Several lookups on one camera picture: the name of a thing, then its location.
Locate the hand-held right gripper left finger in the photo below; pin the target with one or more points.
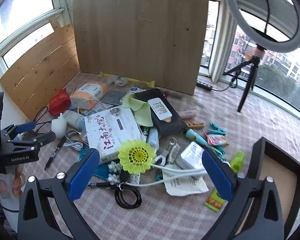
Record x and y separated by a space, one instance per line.
83 175

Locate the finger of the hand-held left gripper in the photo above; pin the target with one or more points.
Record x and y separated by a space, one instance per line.
26 127
46 137

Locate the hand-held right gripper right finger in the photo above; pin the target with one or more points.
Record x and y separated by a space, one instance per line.
217 177

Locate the green glove packet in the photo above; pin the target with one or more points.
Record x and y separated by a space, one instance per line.
237 161

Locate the black container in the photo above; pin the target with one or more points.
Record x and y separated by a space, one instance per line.
258 155

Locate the printed white box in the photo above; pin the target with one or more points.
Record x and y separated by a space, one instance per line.
110 132

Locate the yellow-green flower fan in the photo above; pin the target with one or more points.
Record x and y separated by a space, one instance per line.
136 156

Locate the light green cloth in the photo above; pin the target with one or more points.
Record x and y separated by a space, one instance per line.
140 112

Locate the white bottle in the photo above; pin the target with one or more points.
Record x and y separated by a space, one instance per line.
58 126

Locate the black pen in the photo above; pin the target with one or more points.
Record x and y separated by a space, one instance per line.
55 152

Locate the blue packet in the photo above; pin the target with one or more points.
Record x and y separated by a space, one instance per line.
101 172

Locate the green orange small packet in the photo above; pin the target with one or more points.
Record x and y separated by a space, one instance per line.
215 201

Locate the teal clothespin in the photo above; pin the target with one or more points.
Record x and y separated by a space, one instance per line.
217 128
221 152

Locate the white blue printed sachet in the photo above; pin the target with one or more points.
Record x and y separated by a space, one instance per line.
73 120

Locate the white plastic pack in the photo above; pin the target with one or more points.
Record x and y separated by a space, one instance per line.
190 157

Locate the red packet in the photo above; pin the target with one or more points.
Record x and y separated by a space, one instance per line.
58 102

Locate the small coffee creamer sachet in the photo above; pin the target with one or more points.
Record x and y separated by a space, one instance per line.
216 140

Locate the teal hand cream tube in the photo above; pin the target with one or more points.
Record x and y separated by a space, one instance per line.
196 136

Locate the pine plank panel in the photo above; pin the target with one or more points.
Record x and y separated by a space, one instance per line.
40 72

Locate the wooden clothespin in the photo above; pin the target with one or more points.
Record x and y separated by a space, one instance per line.
195 125

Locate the orange tissue pack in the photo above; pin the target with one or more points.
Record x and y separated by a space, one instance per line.
86 95

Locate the pink tube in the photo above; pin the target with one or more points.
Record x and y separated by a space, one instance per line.
188 113

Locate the black pouch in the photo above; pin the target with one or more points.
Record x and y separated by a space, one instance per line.
170 125

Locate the grey foil packet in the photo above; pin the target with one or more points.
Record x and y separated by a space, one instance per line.
112 97

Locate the white label card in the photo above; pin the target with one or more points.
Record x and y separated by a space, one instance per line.
160 110

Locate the white crumpled plastic bag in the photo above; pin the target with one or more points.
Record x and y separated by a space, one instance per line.
118 80

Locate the black power strip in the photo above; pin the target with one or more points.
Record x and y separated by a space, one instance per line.
204 86

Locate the polka-dot tissue pack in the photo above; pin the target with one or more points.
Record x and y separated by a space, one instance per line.
135 91

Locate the yellow paper strip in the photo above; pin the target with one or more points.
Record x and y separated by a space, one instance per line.
140 81

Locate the cardboard box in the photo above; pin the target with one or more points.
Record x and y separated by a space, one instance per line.
140 30

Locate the white window frame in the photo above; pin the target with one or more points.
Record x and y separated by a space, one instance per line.
27 17

